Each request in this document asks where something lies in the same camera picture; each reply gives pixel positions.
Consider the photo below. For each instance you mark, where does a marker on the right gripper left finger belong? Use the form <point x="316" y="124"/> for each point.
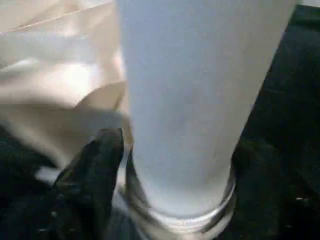
<point x="87" y="187"/>

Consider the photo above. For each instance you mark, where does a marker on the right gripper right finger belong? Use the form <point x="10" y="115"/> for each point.
<point x="262" y="200"/>

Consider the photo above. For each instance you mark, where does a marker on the white plastic table top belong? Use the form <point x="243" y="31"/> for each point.
<point x="50" y="75"/>

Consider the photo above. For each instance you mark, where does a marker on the white plastic table leg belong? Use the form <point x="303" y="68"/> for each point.
<point x="187" y="87"/>

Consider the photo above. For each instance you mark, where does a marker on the black mat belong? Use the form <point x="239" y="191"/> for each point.
<point x="287" y="112"/>

